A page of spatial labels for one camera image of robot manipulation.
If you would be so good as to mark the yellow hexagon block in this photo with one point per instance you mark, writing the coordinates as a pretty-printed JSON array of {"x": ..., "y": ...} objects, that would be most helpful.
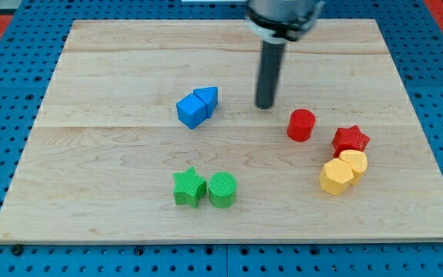
[{"x": 335, "y": 177}]

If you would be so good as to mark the red star block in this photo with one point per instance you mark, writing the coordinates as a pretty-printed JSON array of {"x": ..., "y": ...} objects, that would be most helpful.
[{"x": 349, "y": 138}]

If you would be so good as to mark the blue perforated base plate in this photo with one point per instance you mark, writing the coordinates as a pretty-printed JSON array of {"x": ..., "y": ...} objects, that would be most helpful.
[{"x": 29, "y": 50}]

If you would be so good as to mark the green cylinder block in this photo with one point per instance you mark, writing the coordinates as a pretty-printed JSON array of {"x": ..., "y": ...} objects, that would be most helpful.
[{"x": 222, "y": 188}]

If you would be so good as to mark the blue cube block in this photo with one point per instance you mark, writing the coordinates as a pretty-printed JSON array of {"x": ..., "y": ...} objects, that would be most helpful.
[{"x": 191, "y": 110}]

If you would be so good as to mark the blue triangle block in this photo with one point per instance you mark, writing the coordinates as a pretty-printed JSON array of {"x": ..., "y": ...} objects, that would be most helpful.
[{"x": 209, "y": 95}]

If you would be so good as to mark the yellow heart block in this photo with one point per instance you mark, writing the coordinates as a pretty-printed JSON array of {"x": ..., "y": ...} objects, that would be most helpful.
[{"x": 357, "y": 160}]

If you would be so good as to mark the green star block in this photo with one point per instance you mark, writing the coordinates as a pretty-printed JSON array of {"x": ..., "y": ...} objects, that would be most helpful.
[{"x": 189, "y": 187}]

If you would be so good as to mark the wooden board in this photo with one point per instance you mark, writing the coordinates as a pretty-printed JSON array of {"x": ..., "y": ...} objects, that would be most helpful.
[{"x": 97, "y": 167}]

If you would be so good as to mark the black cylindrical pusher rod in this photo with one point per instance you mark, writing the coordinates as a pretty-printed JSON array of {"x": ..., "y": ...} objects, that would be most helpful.
[{"x": 268, "y": 74}]

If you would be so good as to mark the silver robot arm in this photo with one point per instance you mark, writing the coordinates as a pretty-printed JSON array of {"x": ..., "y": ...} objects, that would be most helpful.
[{"x": 277, "y": 22}]

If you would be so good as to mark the red cylinder block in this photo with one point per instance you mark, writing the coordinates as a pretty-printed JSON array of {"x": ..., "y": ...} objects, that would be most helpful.
[{"x": 301, "y": 124}]

